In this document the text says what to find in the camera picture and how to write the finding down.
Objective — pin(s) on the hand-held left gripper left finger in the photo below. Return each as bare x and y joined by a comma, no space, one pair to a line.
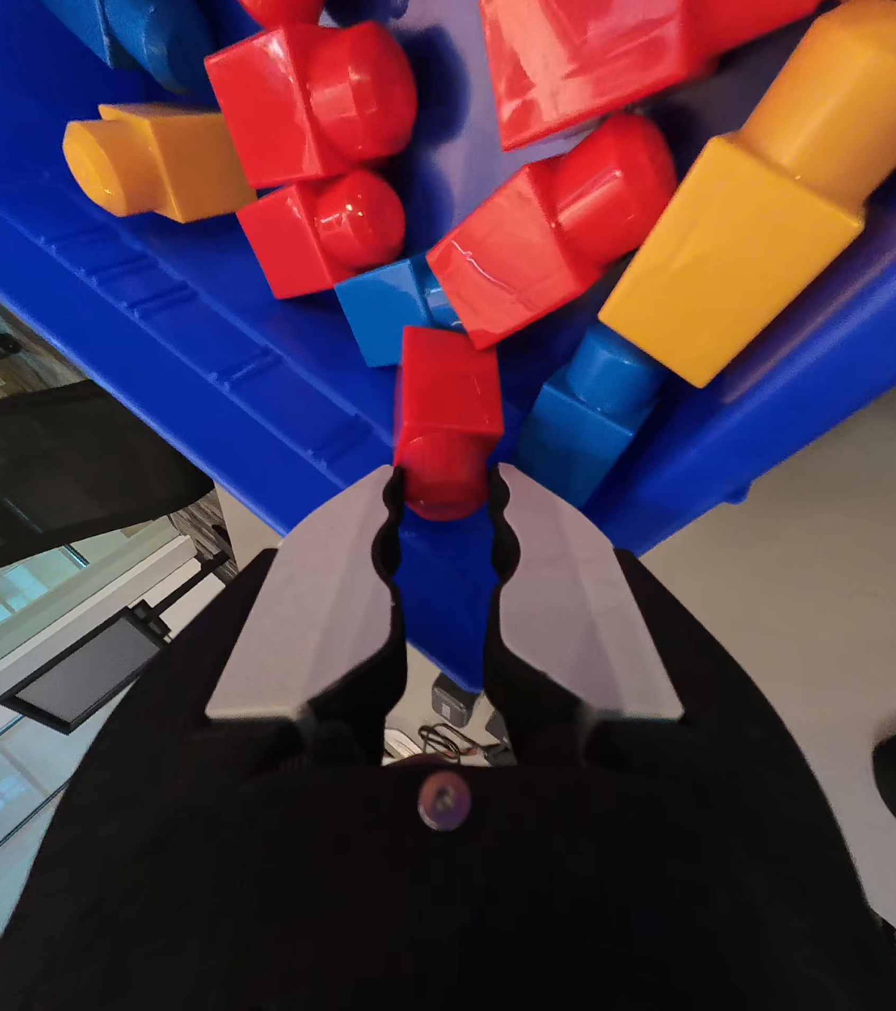
298,632

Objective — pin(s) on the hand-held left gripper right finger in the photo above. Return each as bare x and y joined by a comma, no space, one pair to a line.
590,632

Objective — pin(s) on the red toy building block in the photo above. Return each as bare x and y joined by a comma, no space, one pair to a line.
448,411

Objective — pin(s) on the blue plastic bin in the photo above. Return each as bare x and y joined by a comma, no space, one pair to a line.
179,348

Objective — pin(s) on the pile of coloured toy blocks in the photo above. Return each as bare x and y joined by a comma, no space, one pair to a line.
543,237

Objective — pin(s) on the grey desk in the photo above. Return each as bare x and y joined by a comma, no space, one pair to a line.
796,601

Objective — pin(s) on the large dark display screen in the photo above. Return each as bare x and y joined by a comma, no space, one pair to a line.
85,676

